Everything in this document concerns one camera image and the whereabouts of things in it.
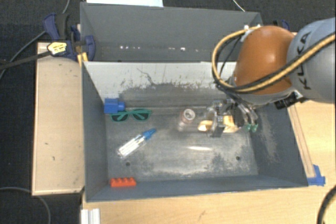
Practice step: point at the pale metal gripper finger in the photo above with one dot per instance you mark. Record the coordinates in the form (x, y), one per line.
(215, 110)
(218, 129)

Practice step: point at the tan toy bread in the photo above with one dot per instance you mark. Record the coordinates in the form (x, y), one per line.
(204, 125)

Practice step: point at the clear glass jar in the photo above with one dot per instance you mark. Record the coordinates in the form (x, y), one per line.
(187, 118)

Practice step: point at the grey metal bin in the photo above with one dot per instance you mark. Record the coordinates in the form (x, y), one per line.
(183, 154)

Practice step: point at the green sunglasses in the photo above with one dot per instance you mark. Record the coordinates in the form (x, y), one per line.
(131, 115)

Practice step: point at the clear bottle with blue cap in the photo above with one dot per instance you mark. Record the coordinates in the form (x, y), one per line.
(132, 144)

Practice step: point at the blue block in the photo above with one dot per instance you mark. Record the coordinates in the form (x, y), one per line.
(113, 106)

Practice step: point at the orange toy brick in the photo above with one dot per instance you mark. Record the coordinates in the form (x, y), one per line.
(123, 182)

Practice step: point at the pale wood board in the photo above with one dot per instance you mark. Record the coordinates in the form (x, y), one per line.
(59, 123)

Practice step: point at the black cylinder on white bracket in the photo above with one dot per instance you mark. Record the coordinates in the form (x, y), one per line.
(285, 103)

